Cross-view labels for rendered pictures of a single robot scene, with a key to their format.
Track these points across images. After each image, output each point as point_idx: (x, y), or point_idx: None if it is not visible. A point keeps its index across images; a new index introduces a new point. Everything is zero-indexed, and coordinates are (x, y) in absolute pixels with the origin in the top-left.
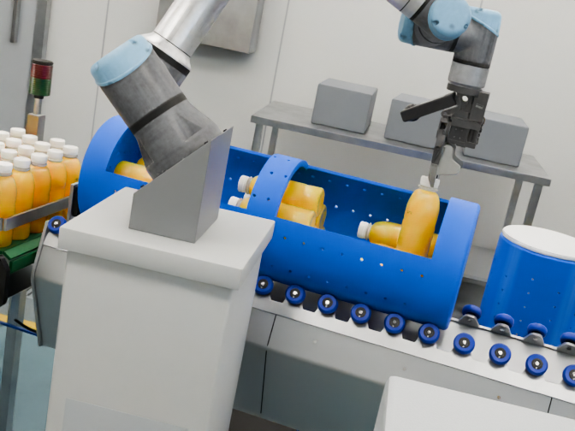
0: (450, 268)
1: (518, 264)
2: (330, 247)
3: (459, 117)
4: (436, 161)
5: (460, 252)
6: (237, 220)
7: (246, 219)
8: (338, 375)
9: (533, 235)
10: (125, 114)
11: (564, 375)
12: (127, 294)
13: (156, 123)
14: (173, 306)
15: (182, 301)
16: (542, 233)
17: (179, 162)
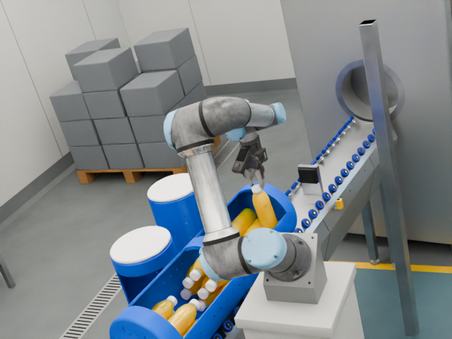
0: (292, 209)
1: (187, 206)
2: None
3: (255, 153)
4: (264, 176)
5: (289, 200)
6: None
7: None
8: None
9: (166, 191)
10: (287, 264)
11: (320, 208)
12: (342, 323)
13: (297, 253)
14: (348, 306)
15: (349, 300)
16: (161, 187)
17: (316, 255)
